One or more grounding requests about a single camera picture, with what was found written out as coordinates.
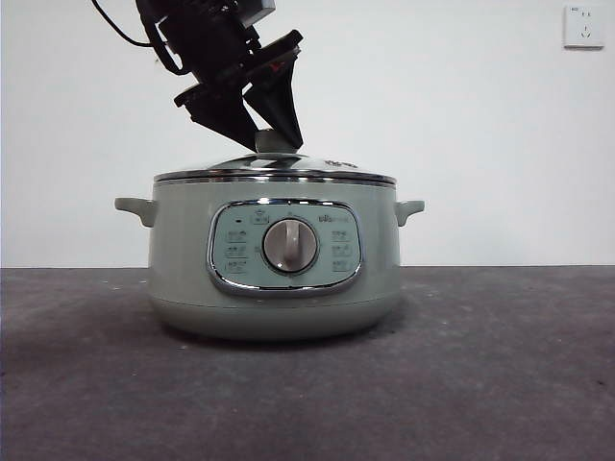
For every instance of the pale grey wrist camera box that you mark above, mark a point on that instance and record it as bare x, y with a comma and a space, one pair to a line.
258, 9

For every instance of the white wall socket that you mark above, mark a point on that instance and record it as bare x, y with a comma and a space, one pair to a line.
584, 28

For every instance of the glass lid with green knob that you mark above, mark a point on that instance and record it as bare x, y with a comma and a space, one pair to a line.
288, 165

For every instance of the pale green electric pot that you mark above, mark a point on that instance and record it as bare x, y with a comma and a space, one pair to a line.
182, 249

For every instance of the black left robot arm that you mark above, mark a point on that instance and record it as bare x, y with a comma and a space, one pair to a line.
202, 33

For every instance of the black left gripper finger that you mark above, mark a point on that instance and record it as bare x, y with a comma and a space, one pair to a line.
281, 103
223, 115

